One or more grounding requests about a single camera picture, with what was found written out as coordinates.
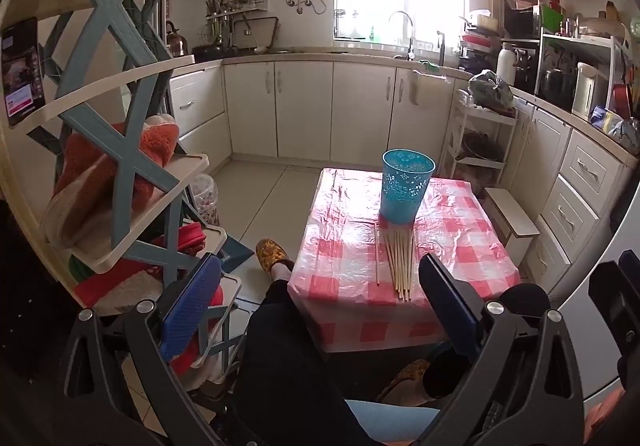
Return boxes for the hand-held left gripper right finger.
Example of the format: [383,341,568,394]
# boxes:
[417,253,586,446]

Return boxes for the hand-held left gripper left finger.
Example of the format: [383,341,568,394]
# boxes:
[62,253,226,446]

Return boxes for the bundle of wooden chopsticks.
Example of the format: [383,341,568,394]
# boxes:
[382,221,417,301]

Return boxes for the blue perforated plastic basket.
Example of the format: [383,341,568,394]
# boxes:
[381,149,437,225]

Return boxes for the teal flat box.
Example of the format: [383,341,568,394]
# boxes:
[220,241,256,274]

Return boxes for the yellow patterned slipper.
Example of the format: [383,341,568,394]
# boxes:
[256,239,296,274]
[377,359,432,402]

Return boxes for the person's left leg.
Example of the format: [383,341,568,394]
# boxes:
[237,258,381,446]

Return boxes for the floral waste bin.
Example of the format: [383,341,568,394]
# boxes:
[192,173,221,227]

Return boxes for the white wooden stool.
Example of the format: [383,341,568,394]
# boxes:
[484,187,541,267]

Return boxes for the cream counter drawer unit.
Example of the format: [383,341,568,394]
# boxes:
[510,96,626,297]

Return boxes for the pink checked tablecloth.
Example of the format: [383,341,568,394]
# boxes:
[287,167,522,354]

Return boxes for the light blue garment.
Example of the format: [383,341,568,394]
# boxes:
[347,400,441,446]

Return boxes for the dark bag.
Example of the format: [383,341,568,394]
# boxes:
[462,133,503,161]

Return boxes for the white trolley rack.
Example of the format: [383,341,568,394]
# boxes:
[442,90,518,197]

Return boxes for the orange towel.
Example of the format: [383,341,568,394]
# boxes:
[52,115,181,207]

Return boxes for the blue packet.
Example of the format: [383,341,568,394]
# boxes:
[590,106,626,134]

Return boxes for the blue and cream shelf rack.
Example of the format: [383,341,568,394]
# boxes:
[0,0,243,377]

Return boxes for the red pan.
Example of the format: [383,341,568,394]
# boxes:
[612,83,632,117]

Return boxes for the cream stove drawer unit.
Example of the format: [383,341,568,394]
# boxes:
[167,66,233,171]

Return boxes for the white electric thermo pot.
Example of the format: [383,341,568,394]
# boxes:
[571,62,608,121]

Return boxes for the bag of green vegetables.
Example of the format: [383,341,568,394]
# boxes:
[467,70,516,111]

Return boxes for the black pot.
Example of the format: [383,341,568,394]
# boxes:
[540,70,576,109]

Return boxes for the white hanging cabinet bin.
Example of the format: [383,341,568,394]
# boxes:
[410,68,451,104]

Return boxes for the cream sink base cabinets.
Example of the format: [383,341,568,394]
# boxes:
[222,60,456,167]

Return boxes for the white thermos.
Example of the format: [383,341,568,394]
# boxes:
[496,43,516,86]

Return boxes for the black frying pan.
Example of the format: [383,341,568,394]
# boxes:
[192,44,226,61]

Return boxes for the steel kettle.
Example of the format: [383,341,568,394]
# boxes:
[165,20,188,57]

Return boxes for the stack of food containers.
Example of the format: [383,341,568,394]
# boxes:
[459,10,503,71]

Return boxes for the white counter shelf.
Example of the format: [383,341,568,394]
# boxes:
[535,33,628,117]

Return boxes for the chrome arched faucet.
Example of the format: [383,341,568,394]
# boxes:
[389,10,416,60]

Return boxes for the grey leaning tray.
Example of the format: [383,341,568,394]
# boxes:
[231,16,280,50]

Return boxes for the black smartphone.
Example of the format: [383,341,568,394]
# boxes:
[1,17,47,127]

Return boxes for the black microwave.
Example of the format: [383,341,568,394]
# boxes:
[502,6,541,39]

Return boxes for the wall utensil rack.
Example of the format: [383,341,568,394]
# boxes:
[205,0,268,21]

